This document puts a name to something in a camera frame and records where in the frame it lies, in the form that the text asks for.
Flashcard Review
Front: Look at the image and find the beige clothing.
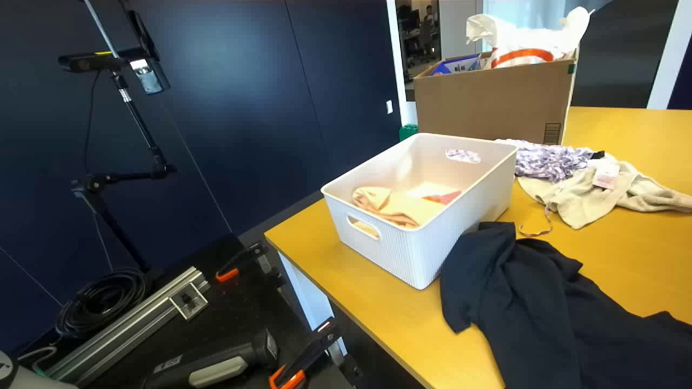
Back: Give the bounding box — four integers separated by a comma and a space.
516, 153, 692, 240

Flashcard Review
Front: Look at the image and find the dark blue clothing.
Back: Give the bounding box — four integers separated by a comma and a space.
439, 220, 692, 389

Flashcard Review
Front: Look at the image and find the black camera stand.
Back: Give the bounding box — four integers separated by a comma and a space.
69, 68, 177, 275

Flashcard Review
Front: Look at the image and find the white plastic storage container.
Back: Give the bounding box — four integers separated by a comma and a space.
320, 131, 519, 291

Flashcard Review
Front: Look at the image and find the coiled black cable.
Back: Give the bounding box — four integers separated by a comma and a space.
55, 268, 149, 342

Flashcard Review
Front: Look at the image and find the black clamp orange handle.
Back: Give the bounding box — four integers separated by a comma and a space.
212, 242, 283, 288
267, 317, 349, 389

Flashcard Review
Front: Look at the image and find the aluminium extrusion bar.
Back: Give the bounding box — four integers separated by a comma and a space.
44, 264, 212, 386

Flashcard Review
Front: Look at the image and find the white table leg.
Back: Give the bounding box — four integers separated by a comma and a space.
278, 251, 351, 363

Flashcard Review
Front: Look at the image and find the orange ring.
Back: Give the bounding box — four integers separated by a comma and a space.
491, 45, 556, 71

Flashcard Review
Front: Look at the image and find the black grey hand tool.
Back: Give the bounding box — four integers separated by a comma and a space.
138, 328, 282, 389

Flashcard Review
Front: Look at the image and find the brown cardboard box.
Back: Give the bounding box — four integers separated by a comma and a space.
413, 52, 580, 146

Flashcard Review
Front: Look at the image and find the blue box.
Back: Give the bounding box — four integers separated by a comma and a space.
428, 52, 484, 77

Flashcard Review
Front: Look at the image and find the grey rounded base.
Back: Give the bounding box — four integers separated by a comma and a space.
0, 349, 73, 389

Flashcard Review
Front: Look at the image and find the black camera bar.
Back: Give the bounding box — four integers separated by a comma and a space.
59, 48, 154, 74

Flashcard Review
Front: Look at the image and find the peach orange cloth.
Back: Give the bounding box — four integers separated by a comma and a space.
351, 179, 463, 232

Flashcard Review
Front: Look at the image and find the white plastic bag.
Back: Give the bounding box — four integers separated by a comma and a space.
465, 5, 593, 63

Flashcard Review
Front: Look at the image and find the purple white patterned clothing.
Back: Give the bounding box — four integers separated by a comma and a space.
495, 139, 606, 183

